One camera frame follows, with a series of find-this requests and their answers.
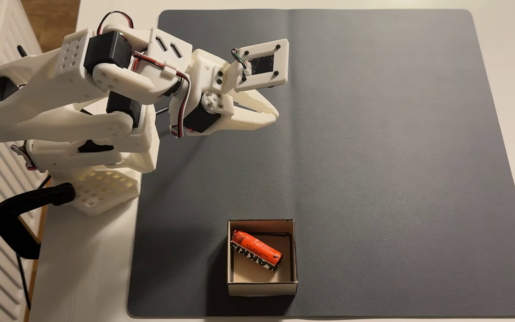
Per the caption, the red cylindrical object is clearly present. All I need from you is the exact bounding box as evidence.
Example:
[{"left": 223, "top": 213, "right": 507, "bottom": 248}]
[{"left": 231, "top": 230, "right": 283, "bottom": 272}]

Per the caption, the open cardboard box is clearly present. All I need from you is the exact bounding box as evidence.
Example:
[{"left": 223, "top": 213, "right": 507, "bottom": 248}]
[{"left": 227, "top": 219, "right": 298, "bottom": 297}]

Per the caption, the grey textured mat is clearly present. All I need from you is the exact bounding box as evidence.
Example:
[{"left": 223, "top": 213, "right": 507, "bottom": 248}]
[{"left": 126, "top": 9, "right": 515, "bottom": 319}]

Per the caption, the black table clamp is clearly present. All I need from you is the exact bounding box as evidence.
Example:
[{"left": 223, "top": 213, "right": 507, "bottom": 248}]
[{"left": 0, "top": 182, "right": 76, "bottom": 260}]

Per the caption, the red black servo wire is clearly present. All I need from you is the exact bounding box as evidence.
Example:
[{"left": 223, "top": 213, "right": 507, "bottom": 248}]
[{"left": 131, "top": 50, "right": 192, "bottom": 139}]

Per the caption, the black camera cable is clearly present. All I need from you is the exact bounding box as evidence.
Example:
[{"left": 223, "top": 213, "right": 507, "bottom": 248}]
[{"left": 231, "top": 47, "right": 252, "bottom": 69}]

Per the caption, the white framed camera module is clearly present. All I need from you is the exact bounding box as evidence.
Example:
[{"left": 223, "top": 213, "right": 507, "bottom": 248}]
[{"left": 223, "top": 38, "right": 290, "bottom": 94}]

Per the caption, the black power cable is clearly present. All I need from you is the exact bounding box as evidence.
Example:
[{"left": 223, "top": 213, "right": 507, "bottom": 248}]
[{"left": 15, "top": 177, "right": 52, "bottom": 310}]

